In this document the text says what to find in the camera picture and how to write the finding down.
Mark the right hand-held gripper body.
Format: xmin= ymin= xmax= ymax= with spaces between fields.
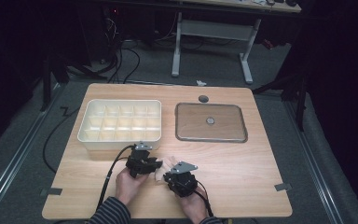
xmin=164 ymin=161 xmax=200 ymax=199

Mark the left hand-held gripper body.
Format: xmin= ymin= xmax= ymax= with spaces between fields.
xmin=125 ymin=141 xmax=157 ymax=179

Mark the pale pink sock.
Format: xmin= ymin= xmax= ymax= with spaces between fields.
xmin=154 ymin=155 xmax=180 ymax=184

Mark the cream divided storage box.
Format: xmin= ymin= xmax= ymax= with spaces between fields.
xmin=76 ymin=98 xmax=163 ymax=152

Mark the person's left hand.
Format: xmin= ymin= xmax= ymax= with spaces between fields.
xmin=114 ymin=166 xmax=151 ymax=207

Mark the person's right hand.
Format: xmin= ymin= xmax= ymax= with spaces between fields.
xmin=178 ymin=186 xmax=210 ymax=224

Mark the black metal stand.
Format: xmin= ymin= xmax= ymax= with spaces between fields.
xmin=39 ymin=54 xmax=108 ymax=112
xmin=251 ymin=69 xmax=310 ymax=133

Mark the white-framed wooden desk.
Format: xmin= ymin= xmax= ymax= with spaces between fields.
xmin=171 ymin=0 xmax=303 ymax=85

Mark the left hand-held gripper cable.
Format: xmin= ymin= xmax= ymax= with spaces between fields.
xmin=95 ymin=144 xmax=137 ymax=213

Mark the hand-held gripper cable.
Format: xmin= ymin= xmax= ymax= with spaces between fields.
xmin=195 ymin=179 xmax=215 ymax=218
xmin=95 ymin=144 xmax=137 ymax=213

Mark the right hand-held gripper cable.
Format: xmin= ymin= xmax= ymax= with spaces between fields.
xmin=195 ymin=179 xmax=215 ymax=218

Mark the black floor cable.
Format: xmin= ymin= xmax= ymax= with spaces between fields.
xmin=42 ymin=105 xmax=80 ymax=174

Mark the bundle of black cables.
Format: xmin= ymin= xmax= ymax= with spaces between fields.
xmin=101 ymin=12 xmax=142 ymax=85

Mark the metal floor rail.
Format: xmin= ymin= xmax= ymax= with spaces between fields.
xmin=0 ymin=83 xmax=65 ymax=218
xmin=282 ymin=98 xmax=345 ymax=224

